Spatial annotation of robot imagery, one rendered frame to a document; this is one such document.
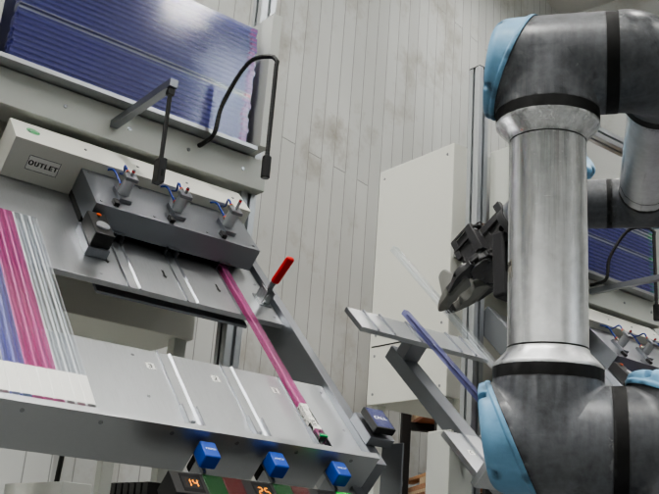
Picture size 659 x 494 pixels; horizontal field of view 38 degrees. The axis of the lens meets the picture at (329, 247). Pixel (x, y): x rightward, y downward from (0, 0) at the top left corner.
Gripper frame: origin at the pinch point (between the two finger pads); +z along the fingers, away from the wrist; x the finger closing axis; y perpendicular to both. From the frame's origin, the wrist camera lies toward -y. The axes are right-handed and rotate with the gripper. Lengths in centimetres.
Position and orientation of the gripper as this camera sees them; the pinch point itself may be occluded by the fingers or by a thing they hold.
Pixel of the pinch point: (448, 310)
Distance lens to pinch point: 167.4
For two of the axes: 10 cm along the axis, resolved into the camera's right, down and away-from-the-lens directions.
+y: -2.7, -6.9, 6.7
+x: -7.9, -2.5, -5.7
